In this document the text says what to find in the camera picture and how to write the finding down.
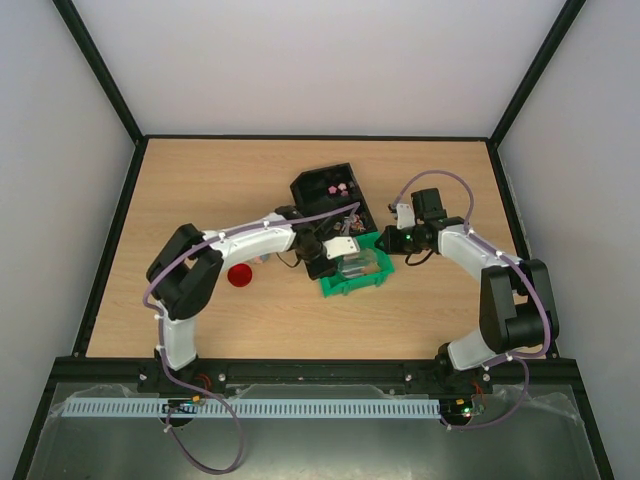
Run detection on clear plastic jar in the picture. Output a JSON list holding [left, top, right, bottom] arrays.
[[249, 254, 270, 265]]

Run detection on metal scoop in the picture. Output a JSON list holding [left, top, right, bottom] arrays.
[[338, 249, 380, 280]]

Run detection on red jar lid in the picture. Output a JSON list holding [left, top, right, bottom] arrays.
[[227, 263, 253, 288]]

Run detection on green bin with gummies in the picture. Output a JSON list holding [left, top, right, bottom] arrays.
[[319, 232, 395, 298]]

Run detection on black bin with star candies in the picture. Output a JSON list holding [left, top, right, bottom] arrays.
[[290, 163, 369, 216]]

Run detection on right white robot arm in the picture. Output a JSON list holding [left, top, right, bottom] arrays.
[[375, 188, 559, 392]]

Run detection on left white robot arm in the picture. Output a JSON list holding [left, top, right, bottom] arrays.
[[141, 205, 353, 394]]

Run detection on black bin with lollipops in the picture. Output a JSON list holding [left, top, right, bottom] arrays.
[[299, 202, 380, 279]]

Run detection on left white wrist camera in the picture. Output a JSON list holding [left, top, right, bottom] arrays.
[[323, 236, 360, 260]]

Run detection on black front mounting rail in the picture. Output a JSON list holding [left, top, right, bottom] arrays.
[[49, 355, 581, 399]]

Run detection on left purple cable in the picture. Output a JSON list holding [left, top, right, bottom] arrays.
[[142, 202, 362, 474]]

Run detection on light blue cable duct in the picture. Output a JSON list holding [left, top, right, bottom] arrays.
[[61, 398, 440, 419]]

